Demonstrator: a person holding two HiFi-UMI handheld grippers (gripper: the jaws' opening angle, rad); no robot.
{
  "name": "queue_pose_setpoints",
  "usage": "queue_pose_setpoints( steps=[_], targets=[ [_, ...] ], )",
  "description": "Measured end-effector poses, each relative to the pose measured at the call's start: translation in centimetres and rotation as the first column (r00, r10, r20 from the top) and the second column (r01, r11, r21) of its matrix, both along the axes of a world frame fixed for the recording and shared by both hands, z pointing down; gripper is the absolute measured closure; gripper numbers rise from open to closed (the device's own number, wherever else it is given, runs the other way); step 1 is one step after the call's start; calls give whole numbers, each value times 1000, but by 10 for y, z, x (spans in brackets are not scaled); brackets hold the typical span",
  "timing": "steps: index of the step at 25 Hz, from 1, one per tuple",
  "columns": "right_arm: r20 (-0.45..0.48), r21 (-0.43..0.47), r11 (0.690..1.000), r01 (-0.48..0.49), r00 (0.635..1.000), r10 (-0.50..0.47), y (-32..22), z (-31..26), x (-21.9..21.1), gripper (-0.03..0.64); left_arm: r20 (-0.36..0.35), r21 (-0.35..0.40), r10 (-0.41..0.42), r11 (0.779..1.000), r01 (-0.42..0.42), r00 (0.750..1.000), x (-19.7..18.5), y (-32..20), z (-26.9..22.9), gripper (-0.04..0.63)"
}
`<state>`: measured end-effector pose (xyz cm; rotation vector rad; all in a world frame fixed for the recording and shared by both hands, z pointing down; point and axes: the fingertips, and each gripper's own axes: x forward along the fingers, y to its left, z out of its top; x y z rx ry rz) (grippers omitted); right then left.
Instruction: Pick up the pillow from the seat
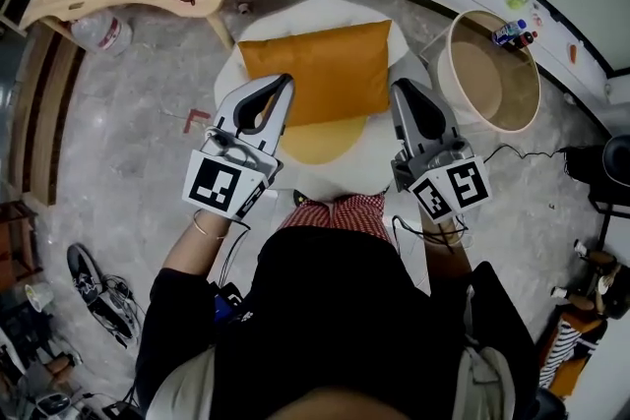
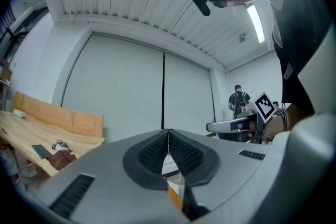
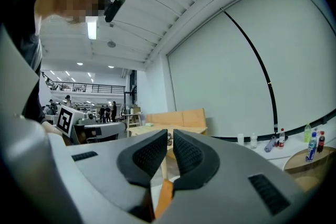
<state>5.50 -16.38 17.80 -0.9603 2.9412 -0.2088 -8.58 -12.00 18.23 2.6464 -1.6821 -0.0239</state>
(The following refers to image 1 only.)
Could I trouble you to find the black power cable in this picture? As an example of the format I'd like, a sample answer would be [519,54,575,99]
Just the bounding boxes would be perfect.
[484,143,572,166]

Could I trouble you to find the person's left forearm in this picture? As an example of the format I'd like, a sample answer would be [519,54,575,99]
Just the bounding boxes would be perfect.
[161,210,237,281]

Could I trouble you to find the brown wooden cabinet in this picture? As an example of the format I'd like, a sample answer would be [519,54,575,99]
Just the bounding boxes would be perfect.
[0,201,43,284]

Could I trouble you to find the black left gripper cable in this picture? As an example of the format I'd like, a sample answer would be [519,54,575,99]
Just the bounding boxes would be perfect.
[219,218,252,291]

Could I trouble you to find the beige left shoulder strap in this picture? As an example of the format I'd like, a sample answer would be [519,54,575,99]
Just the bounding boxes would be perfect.
[147,346,218,420]

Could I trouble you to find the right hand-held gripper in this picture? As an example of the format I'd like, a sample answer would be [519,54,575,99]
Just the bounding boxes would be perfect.
[391,78,493,225]

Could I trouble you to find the person's black shirt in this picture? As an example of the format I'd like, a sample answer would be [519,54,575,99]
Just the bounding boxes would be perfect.
[135,225,540,420]

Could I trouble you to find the red checked trousers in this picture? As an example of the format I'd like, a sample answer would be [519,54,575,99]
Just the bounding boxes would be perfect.
[278,192,395,246]

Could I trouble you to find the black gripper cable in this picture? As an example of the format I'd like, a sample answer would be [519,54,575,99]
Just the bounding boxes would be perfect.
[392,213,469,255]
[219,218,252,291]

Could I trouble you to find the dark soda bottle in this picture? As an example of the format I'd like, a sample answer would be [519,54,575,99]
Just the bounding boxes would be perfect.
[511,30,539,51]

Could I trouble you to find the black waist recorder box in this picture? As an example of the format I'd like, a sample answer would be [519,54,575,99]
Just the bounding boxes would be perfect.
[214,282,246,325]

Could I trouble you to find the clear plastic cup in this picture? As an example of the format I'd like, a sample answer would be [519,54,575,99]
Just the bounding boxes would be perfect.
[24,282,55,314]

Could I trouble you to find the thin gold bracelet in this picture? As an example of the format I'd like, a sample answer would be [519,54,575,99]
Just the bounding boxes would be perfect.
[192,210,230,241]

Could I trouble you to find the white egg-shaped floor cushion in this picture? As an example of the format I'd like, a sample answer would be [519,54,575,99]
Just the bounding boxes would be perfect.
[214,0,434,203]

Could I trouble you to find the clear water jug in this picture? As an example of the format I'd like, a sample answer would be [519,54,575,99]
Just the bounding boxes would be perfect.
[70,9,134,56]

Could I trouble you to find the round white side table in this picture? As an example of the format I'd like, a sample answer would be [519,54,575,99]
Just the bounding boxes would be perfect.
[420,9,542,134]

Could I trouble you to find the orange pillow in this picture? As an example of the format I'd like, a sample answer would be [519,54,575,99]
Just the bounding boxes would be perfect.
[237,18,394,128]

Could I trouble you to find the person's right forearm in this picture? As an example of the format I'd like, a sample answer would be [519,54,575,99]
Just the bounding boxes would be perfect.
[417,215,473,296]

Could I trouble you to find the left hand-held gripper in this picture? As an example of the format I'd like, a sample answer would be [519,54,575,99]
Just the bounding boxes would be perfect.
[182,73,295,221]

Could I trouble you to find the grey right shoulder strap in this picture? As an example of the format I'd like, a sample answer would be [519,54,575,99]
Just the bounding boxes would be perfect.
[460,284,516,420]

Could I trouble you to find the blue label bottle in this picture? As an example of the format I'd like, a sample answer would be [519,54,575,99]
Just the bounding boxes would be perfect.
[492,19,528,47]

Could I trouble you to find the wooden plank platform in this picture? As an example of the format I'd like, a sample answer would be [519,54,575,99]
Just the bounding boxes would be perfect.
[7,22,85,208]

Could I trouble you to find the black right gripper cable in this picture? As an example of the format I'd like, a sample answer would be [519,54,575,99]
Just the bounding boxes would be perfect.
[392,213,469,255]

